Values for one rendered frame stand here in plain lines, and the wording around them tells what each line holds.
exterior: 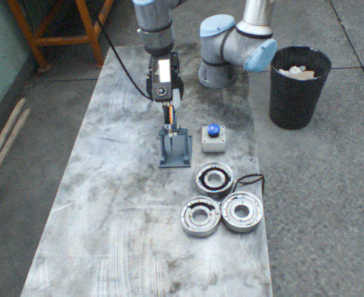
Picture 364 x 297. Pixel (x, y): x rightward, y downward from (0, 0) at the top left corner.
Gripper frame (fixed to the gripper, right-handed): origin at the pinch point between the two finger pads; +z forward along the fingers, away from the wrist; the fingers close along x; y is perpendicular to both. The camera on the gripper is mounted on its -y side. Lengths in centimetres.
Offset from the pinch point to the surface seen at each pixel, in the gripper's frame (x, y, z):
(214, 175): -11.9, -10.5, 16.2
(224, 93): -15.9, 27.7, 17.9
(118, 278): 11.8, -39.9, 17.6
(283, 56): -53, 109, 59
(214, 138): -11.9, 1.2, 13.3
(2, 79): 148, 127, 78
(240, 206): -18.5, -20.9, 16.0
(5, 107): 148, 112, 93
